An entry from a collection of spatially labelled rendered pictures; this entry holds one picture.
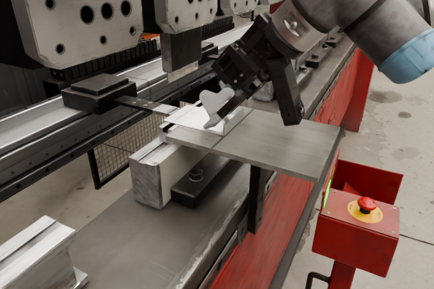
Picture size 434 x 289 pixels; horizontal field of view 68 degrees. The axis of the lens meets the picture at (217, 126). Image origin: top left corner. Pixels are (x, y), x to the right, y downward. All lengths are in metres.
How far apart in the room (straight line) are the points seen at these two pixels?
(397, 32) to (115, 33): 0.33
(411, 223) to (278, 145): 1.63
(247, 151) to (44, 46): 0.32
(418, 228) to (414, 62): 1.69
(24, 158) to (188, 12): 0.40
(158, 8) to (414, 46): 0.33
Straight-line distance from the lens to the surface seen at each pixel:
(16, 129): 0.73
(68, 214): 2.06
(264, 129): 0.59
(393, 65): 0.47
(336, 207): 0.79
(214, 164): 0.66
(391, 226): 0.79
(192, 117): 0.63
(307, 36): 0.47
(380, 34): 0.46
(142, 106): 0.68
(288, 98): 0.51
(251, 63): 0.51
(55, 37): 0.35
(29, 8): 0.34
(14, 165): 0.69
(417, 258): 1.93
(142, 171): 0.57
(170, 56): 0.56
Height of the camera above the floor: 1.27
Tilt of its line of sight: 27 degrees down
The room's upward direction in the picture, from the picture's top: straight up
